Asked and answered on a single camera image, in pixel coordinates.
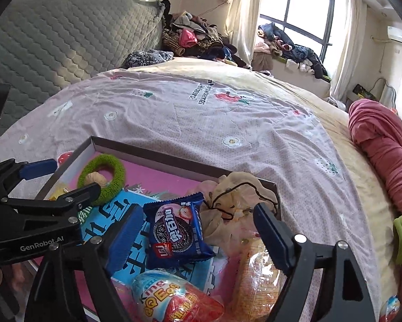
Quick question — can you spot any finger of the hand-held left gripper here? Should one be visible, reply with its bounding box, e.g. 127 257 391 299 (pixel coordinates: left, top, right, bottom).
0 182 101 224
0 159 58 195

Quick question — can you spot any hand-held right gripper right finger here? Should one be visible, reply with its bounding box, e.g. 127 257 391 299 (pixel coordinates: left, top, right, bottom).
253 202 372 322

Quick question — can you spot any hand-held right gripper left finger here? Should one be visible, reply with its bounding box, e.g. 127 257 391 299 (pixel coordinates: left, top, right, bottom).
24 204 144 322

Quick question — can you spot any yellow rice cracker packet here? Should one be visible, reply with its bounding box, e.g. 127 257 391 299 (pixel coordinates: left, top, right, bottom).
48 183 70 201

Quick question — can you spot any beige round ball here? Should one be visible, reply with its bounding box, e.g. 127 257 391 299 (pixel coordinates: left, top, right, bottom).
87 172 107 188

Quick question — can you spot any blue cookie packet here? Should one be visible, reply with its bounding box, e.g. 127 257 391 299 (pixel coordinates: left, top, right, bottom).
143 192 216 269

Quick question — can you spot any green fuzzy hair ring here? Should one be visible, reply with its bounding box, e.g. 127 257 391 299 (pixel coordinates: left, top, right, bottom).
77 153 126 205

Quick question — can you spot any clear orange cracker packet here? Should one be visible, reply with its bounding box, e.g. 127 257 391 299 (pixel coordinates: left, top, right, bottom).
228 238 289 322

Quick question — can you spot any beige cloth pouch black cord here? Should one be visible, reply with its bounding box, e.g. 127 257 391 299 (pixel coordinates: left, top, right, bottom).
187 171 278 245

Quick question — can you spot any red egg toy packet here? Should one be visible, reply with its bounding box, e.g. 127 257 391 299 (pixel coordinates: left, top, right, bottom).
132 269 225 322
379 295 401 322

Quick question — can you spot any grey shallow cardboard box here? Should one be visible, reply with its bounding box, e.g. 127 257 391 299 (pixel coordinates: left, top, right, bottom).
16 136 282 322

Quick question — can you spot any grey quilted headboard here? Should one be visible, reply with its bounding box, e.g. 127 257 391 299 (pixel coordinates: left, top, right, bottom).
0 0 166 141

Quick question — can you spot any pink quilt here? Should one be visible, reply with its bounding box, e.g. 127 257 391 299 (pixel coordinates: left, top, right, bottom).
349 99 402 215

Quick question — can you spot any dark patterned cloth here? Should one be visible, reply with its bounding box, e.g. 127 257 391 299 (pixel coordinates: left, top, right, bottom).
122 50 175 69

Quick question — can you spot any black yellow bag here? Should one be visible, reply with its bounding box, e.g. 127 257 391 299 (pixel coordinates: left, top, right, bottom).
353 84 378 102

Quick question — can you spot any clothes pile on window sill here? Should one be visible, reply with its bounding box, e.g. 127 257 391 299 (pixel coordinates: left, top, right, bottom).
253 23 329 79

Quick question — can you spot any pile of mixed clothes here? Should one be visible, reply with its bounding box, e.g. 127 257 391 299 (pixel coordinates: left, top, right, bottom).
161 0 252 69

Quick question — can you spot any white curtain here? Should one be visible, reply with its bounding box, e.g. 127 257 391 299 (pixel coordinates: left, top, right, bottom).
224 0 263 64
328 0 367 101

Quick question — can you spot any black framed window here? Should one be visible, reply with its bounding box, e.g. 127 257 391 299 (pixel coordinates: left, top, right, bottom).
259 0 339 61

